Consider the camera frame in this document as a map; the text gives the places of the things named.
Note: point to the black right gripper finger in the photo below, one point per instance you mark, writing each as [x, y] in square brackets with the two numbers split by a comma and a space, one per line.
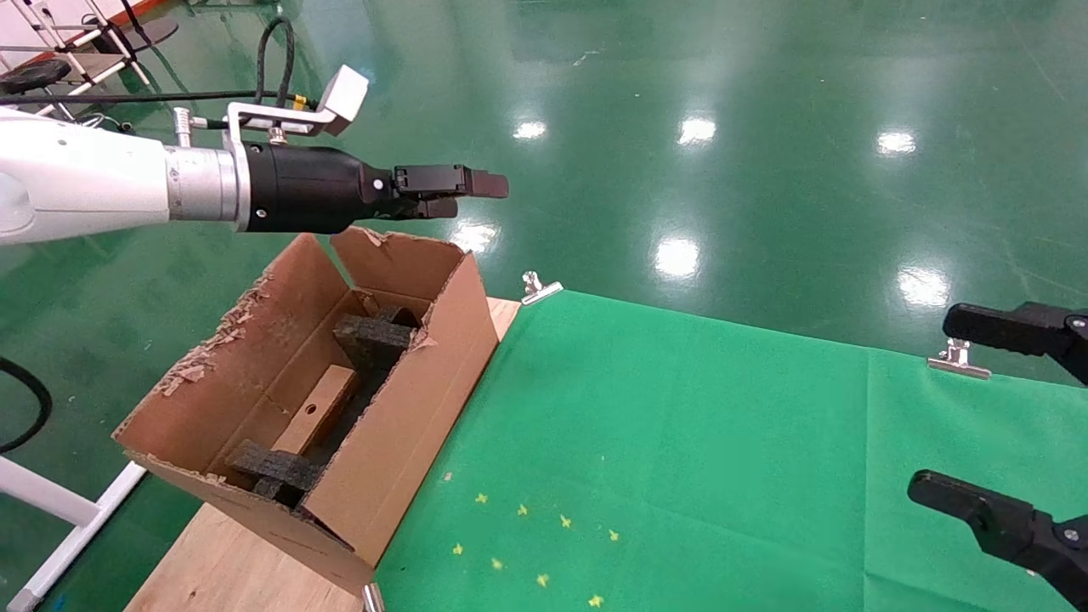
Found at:
[1011, 327]
[1011, 527]

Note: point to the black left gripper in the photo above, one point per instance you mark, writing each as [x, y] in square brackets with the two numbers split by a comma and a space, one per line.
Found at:
[306, 187]

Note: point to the small taped cardboard box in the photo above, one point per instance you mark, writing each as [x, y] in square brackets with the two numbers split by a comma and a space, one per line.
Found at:
[331, 387]

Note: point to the large open torn carton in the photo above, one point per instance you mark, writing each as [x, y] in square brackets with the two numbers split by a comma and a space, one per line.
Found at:
[399, 442]

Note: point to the black foam insert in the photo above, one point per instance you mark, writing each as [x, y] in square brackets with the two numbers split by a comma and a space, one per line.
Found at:
[374, 336]

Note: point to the green cloth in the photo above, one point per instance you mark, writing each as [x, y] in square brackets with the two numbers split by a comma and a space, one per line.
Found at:
[765, 476]

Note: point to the white pipe rack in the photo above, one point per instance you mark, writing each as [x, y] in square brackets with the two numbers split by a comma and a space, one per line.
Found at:
[102, 71]

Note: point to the black round stool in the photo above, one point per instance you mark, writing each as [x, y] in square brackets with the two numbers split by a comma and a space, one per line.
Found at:
[34, 75]

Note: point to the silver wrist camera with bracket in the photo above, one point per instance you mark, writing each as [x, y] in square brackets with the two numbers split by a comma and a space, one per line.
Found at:
[344, 93]

